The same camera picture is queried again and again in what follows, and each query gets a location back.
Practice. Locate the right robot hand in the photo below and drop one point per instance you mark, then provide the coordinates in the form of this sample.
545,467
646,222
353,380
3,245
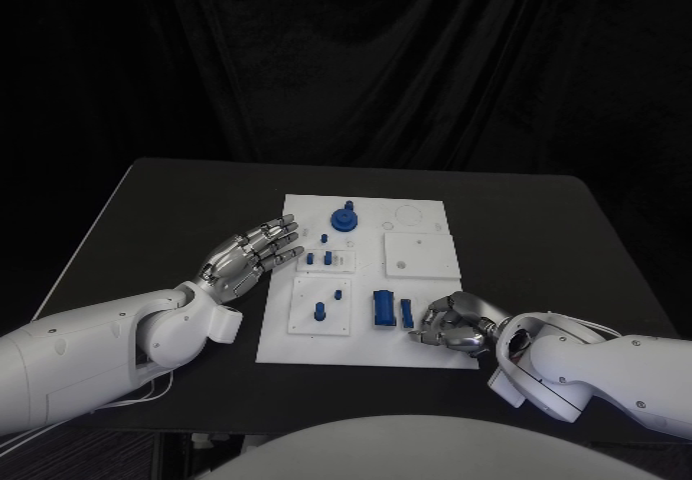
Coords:
459,322

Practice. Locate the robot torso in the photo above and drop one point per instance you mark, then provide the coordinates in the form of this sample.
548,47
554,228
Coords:
421,450

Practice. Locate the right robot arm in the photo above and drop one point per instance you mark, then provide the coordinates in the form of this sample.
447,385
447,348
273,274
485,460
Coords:
594,375

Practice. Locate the long blue peg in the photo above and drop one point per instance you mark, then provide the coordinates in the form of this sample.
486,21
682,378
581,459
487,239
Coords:
319,313

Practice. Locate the narrow blue block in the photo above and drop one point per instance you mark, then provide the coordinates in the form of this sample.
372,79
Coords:
407,314

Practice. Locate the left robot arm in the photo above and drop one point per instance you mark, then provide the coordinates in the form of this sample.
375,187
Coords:
81,356

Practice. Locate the large blue cylinder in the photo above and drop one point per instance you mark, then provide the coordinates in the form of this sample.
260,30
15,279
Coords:
384,308

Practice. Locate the blue gear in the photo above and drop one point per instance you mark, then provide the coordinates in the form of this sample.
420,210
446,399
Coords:
340,221

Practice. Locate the white task board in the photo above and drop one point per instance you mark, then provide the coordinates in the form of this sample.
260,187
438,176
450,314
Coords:
335,352

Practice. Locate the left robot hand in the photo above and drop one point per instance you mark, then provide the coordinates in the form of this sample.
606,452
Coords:
238,258

